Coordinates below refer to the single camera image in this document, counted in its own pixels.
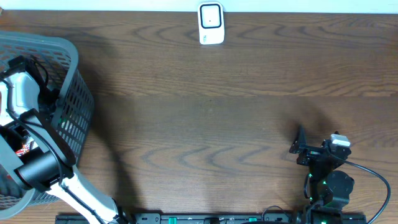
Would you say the red Top chocolate bar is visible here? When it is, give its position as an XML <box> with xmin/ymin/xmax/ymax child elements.
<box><xmin>16</xmin><ymin>141</ymin><xmax>34</xmax><ymax>157</ymax></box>

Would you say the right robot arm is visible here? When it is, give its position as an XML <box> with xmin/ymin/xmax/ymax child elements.
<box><xmin>289</xmin><ymin>126</ymin><xmax>354</xmax><ymax>223</ymax></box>

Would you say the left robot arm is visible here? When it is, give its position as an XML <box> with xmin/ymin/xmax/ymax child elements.
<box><xmin>1</xmin><ymin>56</ymin><xmax>135</xmax><ymax>223</ymax></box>

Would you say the white barcode scanner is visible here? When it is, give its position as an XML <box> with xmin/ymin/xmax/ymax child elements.
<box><xmin>198</xmin><ymin>2</ymin><xmax>225</xmax><ymax>45</ymax></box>

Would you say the grey plastic basket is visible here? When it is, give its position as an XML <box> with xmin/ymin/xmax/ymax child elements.
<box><xmin>1</xmin><ymin>31</ymin><xmax>94</xmax><ymax>220</ymax></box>

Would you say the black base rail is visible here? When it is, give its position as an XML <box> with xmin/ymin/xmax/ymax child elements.
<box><xmin>55</xmin><ymin>211</ymin><xmax>367</xmax><ymax>224</ymax></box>

